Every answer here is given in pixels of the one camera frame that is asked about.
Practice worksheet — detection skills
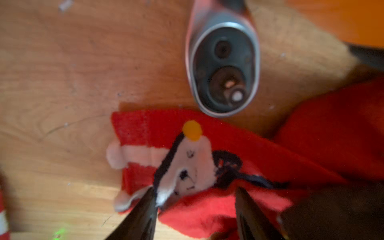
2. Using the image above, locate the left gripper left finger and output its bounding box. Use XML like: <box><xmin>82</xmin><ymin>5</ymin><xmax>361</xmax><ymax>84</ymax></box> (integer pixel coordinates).
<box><xmin>106</xmin><ymin>187</ymin><xmax>158</xmax><ymax>240</ymax></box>

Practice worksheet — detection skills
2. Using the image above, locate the ratchet wrench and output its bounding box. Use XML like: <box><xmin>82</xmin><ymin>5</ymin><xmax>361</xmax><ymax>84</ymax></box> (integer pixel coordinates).
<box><xmin>185</xmin><ymin>1</ymin><xmax>261</xmax><ymax>118</ymax></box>

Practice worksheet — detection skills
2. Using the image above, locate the orange plastic tool case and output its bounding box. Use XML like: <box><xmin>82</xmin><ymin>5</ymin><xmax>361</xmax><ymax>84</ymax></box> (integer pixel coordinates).
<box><xmin>286</xmin><ymin>0</ymin><xmax>384</xmax><ymax>49</ymax></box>

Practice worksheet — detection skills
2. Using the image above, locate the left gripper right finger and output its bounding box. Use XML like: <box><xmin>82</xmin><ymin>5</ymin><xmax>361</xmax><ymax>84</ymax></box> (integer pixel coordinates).
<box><xmin>235</xmin><ymin>188</ymin><xmax>285</xmax><ymax>240</ymax></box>

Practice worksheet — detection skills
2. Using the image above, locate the red christmas sock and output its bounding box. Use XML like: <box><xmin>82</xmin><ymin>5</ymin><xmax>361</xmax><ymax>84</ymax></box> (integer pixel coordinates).
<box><xmin>107</xmin><ymin>76</ymin><xmax>384</xmax><ymax>240</ymax></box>

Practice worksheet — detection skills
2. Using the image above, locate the red white striped sock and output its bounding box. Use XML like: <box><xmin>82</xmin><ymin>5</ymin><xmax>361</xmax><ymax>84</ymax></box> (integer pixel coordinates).
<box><xmin>0</xmin><ymin>190</ymin><xmax>11</xmax><ymax>240</ymax></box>

